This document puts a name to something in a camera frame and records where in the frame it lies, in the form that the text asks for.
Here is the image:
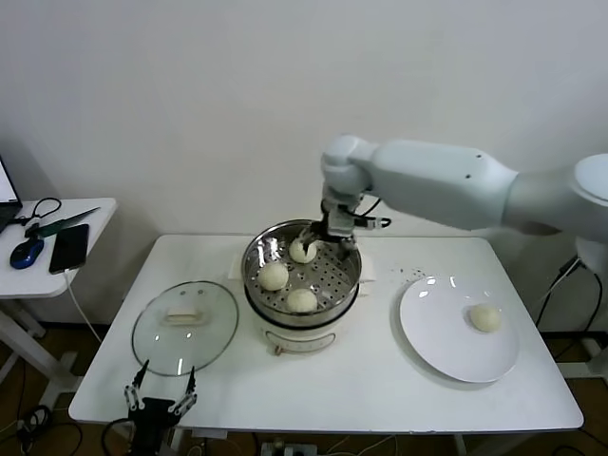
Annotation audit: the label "glass lid with cream handle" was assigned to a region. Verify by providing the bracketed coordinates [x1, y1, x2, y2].
[131, 280, 239, 378]

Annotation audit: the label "white charging cable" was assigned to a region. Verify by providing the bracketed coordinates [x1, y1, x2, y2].
[61, 268, 104, 344]

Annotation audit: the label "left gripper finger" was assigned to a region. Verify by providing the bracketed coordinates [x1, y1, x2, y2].
[123, 359, 151, 412]
[166, 364, 199, 416]

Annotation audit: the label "green knife with black lanyard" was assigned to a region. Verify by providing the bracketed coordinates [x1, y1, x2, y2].
[13, 197, 101, 238]

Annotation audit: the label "black laptop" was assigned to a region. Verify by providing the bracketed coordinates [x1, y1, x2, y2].
[0, 154, 24, 234]

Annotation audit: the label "white steamed baozi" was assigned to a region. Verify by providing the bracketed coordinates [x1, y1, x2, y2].
[286, 288, 318, 315]
[289, 237, 317, 264]
[256, 262, 289, 292]
[467, 303, 503, 333]

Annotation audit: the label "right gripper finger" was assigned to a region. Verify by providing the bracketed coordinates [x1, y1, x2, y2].
[337, 236, 359, 264]
[299, 226, 327, 249]

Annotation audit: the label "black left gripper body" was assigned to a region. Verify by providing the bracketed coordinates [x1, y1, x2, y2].
[125, 397, 178, 456]

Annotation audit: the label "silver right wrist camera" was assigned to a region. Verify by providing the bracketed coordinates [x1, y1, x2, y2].
[331, 212, 355, 238]

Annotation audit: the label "black floor cables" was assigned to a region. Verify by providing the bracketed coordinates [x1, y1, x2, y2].
[16, 403, 86, 456]

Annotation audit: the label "white floor power strip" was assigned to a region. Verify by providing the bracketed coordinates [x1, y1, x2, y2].
[259, 441, 318, 456]

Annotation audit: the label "white round plate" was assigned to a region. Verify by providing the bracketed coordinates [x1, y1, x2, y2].
[397, 275, 520, 384]

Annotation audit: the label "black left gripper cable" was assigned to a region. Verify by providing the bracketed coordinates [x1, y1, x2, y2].
[103, 417, 134, 452]

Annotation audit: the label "blue computer mouse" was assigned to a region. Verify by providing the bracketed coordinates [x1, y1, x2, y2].
[9, 237, 45, 271]

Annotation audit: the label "black smartphone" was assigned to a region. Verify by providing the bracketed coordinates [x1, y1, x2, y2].
[47, 223, 90, 276]

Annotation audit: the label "white side table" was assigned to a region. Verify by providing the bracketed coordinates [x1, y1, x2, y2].
[0, 198, 118, 398]

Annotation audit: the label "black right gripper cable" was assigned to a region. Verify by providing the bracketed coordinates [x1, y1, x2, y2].
[353, 197, 393, 229]

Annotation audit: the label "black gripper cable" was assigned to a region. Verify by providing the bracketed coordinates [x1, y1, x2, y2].
[353, 197, 393, 229]
[103, 417, 134, 452]

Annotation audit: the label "black hanging cable with adapter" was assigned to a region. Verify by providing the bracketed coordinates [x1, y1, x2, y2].
[536, 256, 600, 333]

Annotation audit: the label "white electric cooker base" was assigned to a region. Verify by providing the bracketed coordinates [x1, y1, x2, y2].
[243, 279, 374, 357]

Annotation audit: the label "stainless steel steamer basket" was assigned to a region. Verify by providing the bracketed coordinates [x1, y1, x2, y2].
[229, 218, 376, 318]

